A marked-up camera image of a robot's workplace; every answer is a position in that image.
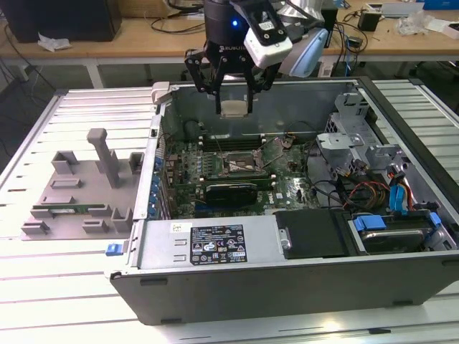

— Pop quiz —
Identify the silver CPU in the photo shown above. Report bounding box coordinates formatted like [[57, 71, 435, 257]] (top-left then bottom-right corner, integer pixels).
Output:
[[220, 101, 249, 118]]

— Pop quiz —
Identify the grey case latch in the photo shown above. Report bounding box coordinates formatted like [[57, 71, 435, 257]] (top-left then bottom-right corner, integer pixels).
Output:
[[150, 81, 175, 105]]

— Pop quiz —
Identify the green RAM stick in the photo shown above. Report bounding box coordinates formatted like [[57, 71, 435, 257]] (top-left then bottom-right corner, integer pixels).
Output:
[[32, 204, 108, 217]]

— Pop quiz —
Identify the thin metal locking lever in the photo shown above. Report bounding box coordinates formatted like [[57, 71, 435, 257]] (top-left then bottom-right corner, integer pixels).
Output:
[[214, 134, 227, 161]]

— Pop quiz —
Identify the crumpled white paper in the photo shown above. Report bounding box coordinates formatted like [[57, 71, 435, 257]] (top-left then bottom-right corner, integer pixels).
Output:
[[37, 31, 72, 52]]

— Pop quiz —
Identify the CPU socket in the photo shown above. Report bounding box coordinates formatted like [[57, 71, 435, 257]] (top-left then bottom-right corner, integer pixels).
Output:
[[220, 148, 268, 178]]

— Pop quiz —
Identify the hard disk in blue carrier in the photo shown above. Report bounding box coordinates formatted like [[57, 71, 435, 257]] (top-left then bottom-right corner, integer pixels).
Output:
[[350, 211, 441, 256]]

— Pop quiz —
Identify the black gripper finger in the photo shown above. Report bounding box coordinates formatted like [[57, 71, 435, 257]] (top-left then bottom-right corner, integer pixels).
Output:
[[184, 48, 229, 115], [243, 65, 276, 115]]

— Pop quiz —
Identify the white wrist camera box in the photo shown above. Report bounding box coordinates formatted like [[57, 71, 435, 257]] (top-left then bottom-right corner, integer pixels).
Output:
[[229, 0, 294, 70]]

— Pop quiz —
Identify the silver power supply with label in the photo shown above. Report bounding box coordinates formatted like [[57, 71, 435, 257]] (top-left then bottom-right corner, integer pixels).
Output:
[[133, 218, 280, 270]]

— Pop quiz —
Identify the grey parts rack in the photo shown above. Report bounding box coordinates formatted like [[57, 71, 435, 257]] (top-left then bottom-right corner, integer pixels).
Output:
[[20, 128, 146, 242]]

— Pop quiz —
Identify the wooden desk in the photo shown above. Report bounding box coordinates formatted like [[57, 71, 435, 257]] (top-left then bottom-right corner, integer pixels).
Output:
[[0, 0, 459, 89]]

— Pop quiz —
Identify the black computer tower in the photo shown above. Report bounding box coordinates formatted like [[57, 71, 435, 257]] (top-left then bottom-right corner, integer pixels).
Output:
[[0, 0, 123, 44]]

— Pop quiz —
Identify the blue flat data wire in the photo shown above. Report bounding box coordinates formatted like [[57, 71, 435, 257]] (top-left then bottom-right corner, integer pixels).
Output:
[[389, 181, 410, 216]]

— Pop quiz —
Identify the red yellow power wire bundle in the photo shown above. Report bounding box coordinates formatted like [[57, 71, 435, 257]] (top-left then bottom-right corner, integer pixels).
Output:
[[342, 181, 392, 211]]

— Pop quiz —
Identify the blue cardboard box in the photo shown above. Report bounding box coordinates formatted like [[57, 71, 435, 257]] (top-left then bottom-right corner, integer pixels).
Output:
[[424, 0, 459, 11]]

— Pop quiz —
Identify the black graphics card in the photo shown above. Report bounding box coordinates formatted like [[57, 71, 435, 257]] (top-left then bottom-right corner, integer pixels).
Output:
[[204, 181, 258, 208]]

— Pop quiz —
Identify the black and silver PC case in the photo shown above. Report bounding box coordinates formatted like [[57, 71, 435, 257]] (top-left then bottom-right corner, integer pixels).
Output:
[[109, 75, 459, 326]]

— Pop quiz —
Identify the black power adapter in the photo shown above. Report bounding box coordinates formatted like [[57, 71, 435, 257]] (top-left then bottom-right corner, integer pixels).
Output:
[[357, 9, 381, 32]]

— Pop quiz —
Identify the green motherboard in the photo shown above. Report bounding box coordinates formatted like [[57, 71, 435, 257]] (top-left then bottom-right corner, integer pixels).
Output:
[[157, 132, 345, 219]]

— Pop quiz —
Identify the black plastic shroud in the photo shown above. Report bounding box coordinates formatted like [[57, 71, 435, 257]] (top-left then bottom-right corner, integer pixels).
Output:
[[274, 209, 356, 261]]

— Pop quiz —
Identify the silver metal drive cage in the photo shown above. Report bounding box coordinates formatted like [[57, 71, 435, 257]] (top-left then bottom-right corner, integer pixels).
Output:
[[316, 91, 413, 187]]

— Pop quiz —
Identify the clear plastic bag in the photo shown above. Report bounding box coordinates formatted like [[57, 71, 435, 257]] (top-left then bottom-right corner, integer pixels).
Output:
[[397, 9, 433, 37]]

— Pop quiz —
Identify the black RAM slot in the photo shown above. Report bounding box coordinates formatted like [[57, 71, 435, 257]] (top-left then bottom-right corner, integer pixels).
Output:
[[203, 141, 269, 150], [203, 134, 268, 142], [200, 171, 278, 179], [200, 176, 278, 184]]

